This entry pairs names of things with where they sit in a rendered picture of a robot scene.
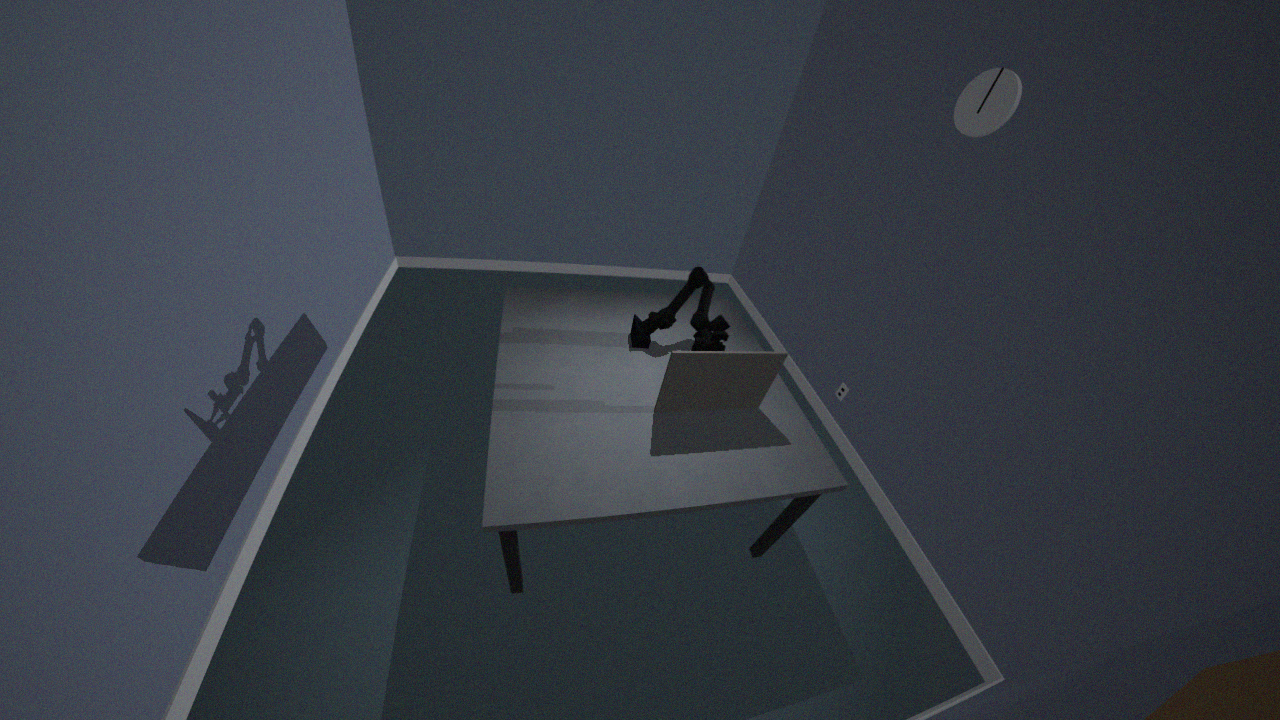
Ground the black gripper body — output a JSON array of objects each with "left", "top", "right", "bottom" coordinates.
[{"left": 703, "top": 331, "right": 728, "bottom": 351}]

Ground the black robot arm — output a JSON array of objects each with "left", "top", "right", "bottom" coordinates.
[{"left": 639, "top": 266, "right": 730, "bottom": 351}]

